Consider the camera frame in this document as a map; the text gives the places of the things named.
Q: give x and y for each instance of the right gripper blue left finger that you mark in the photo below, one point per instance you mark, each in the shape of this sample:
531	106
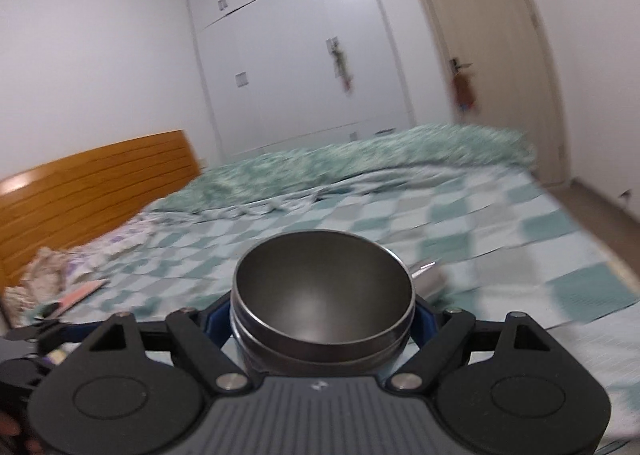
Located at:
196	341

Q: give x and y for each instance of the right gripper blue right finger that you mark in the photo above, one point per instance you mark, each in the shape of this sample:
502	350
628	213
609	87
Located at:
443	341

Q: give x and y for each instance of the blue cartoon steel cup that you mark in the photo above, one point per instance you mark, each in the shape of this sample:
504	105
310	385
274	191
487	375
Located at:
321	303

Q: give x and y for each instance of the silver steel cup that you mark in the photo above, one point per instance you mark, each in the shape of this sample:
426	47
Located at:
429	282

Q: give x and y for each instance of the person's left hand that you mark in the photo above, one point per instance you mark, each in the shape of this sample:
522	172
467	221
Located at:
9	427

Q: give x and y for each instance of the pink phone on bed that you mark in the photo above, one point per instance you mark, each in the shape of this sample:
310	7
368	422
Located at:
75	296

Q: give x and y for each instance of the checkered green bed sheet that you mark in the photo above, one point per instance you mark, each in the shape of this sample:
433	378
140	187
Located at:
502	242

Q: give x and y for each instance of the purple floral pillow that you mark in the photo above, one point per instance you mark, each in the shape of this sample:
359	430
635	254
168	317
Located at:
52	271

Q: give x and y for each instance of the wooden headboard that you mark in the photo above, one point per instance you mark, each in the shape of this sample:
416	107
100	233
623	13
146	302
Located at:
70	201

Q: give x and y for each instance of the green floral quilt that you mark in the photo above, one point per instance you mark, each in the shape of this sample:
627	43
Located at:
281	173

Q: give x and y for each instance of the beige wooden door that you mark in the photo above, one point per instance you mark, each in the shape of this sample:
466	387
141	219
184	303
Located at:
512	72

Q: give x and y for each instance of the green hanging ornament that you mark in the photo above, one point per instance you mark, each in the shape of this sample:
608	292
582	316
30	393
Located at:
340	64

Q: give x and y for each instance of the white wardrobe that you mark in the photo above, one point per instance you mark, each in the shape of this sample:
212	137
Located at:
270	78

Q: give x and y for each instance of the brown plush toy on handle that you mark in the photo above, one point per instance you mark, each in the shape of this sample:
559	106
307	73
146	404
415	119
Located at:
464	92

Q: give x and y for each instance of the black door handle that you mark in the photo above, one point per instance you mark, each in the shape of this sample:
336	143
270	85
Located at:
456	65

